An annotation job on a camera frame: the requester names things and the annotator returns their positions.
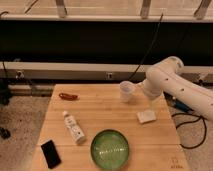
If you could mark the red chili pepper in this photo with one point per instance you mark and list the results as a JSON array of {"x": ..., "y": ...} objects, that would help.
[{"x": 68, "y": 97}]

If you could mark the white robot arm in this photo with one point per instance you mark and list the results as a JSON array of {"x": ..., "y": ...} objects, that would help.
[{"x": 164, "y": 76}]

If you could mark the clear plastic cup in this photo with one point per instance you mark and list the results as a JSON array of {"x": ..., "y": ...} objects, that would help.
[{"x": 127, "y": 89}]

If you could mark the white sponge block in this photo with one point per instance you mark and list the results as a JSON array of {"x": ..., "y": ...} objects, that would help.
[{"x": 146, "y": 116}]

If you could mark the white tube bottle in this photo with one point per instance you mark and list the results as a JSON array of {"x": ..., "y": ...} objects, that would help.
[{"x": 74, "y": 128}]

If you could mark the green glass bowl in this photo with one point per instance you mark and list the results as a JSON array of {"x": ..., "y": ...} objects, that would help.
[{"x": 109, "y": 150}]

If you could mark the blue power adapter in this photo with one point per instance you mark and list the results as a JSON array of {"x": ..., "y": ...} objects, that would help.
[{"x": 181, "y": 106}]

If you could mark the black smartphone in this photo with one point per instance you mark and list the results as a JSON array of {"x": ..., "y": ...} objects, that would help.
[{"x": 50, "y": 153}]

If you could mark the black object on floor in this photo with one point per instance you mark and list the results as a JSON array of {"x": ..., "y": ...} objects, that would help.
[{"x": 4, "y": 133}]

